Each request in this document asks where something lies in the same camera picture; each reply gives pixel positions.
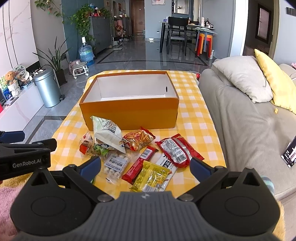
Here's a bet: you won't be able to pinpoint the dining table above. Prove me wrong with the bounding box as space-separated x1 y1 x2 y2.
158 21 218 55

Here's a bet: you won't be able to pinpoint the white ball candy bag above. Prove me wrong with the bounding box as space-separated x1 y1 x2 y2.
103 153 131 184

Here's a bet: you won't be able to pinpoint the green raisin bag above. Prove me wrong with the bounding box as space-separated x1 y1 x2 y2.
89 144 110 158

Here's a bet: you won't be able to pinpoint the potted long leaf plant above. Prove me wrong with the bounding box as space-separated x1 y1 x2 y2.
33 37 70 86

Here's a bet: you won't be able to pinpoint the white cushion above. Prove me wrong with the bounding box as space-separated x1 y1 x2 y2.
212 56 273 103

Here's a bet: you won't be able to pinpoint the pink fluffy blanket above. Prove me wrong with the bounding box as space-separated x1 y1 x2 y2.
1 187 21 240

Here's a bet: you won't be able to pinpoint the white gluten snack packet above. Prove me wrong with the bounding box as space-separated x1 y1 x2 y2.
156 154 177 191

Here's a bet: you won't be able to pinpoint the black booklet on sofa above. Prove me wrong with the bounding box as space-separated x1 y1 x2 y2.
281 137 296 168

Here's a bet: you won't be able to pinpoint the red white snack packet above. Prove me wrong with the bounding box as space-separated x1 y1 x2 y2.
156 133 204 168

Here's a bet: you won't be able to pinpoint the yellow snack packet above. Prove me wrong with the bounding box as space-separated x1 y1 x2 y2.
130 161 171 192

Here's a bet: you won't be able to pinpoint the black dining chair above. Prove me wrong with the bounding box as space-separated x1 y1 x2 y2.
166 16 189 55

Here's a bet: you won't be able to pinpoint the plush toy on console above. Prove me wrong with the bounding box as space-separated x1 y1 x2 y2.
4 71 16 85

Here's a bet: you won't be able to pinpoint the blue water jug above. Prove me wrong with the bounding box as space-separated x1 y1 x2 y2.
78 37 94 66

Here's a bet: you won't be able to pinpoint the grey sofa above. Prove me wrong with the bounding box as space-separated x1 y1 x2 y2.
199 56 295 200

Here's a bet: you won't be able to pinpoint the white tv console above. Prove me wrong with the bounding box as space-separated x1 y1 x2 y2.
0 83 44 132

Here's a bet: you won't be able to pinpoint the yellow cushion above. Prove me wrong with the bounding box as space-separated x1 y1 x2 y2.
254 49 296 114

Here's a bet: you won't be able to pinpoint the orange cardboard box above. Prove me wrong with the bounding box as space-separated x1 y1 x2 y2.
79 70 179 131

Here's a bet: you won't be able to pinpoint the orange stick snack bag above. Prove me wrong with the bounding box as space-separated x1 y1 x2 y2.
122 127 156 151

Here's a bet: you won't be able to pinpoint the white green snack bag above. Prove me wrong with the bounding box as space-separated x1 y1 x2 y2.
91 116 126 153

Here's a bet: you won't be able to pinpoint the trailing green plant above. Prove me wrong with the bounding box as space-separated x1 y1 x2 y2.
68 4 95 41

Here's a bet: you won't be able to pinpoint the white rolling stool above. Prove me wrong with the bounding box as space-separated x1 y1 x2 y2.
69 60 89 79

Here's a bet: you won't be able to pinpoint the dark grey cabinet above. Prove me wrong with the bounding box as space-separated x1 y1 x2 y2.
89 16 112 55

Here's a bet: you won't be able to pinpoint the brown wooden door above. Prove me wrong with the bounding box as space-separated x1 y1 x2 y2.
130 0 145 36

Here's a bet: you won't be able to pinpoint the red bar wrapper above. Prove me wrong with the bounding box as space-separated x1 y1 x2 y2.
121 146 158 184

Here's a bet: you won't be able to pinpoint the silver trash can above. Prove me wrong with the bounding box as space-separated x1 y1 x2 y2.
33 68 65 108

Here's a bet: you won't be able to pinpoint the orange red stacked stools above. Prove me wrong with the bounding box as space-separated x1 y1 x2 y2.
195 33 213 60

